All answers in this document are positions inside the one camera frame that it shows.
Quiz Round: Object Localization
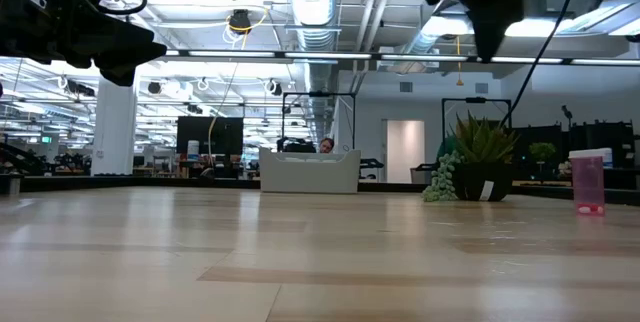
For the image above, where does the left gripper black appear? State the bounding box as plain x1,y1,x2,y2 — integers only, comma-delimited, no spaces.
0,0,169,88

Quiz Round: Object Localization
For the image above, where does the pink pill bottle white cap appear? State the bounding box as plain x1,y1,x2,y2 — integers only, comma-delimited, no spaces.
568,147,608,217

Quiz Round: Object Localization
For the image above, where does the grey plastic basket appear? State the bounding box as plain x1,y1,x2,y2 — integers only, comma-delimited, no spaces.
258,147,362,195

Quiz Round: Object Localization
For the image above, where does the white pillar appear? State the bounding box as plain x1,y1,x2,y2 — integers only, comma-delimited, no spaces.
90,69,139,178

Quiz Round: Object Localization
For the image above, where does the black ceiling-hung device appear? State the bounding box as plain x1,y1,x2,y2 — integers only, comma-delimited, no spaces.
228,8,254,36

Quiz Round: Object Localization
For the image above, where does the black monitor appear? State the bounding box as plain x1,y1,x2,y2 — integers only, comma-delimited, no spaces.
175,115,245,157

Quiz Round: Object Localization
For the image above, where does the small green potted plant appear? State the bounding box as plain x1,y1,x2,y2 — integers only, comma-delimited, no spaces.
528,141,558,164

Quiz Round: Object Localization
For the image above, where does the black shelving unit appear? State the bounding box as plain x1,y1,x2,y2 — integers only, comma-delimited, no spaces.
568,119,637,169

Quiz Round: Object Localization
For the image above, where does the overhead light bar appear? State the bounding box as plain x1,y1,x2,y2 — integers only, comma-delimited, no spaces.
163,48,640,67

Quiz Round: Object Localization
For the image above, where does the long black cable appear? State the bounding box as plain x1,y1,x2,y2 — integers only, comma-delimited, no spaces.
498,0,587,129

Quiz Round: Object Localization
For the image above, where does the black aluminium table frame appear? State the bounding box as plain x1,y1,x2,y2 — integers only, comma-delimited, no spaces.
0,173,640,207

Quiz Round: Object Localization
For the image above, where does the silver ceiling duct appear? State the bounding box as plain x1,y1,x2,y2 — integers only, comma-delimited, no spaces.
285,0,344,144

